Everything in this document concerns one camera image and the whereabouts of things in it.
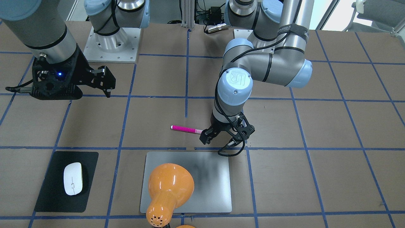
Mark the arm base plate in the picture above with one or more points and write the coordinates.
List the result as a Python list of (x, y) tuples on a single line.
[(240, 33), (121, 47)]

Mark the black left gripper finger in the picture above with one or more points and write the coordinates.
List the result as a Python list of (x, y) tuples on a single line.
[(208, 135)]

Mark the pink pen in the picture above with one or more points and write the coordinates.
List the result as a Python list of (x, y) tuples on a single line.
[(185, 129)]

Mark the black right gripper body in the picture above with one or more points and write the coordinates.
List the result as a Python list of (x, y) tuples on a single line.
[(81, 66)]

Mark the black mousepad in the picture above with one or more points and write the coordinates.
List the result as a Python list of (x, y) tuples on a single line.
[(52, 196)]

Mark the white computer mouse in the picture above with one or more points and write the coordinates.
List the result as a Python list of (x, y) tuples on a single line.
[(73, 179)]

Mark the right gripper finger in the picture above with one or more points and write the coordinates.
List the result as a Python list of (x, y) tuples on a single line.
[(104, 80)]

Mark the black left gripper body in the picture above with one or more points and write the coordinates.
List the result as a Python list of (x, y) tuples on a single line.
[(220, 125)]

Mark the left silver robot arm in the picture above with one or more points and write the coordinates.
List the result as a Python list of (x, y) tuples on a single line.
[(273, 53)]

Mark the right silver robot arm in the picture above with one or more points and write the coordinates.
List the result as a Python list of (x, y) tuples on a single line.
[(39, 26)]

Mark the silver closed laptop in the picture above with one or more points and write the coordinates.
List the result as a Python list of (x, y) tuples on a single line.
[(212, 189)]

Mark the orange desk lamp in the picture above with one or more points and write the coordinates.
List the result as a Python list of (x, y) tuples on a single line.
[(170, 186)]

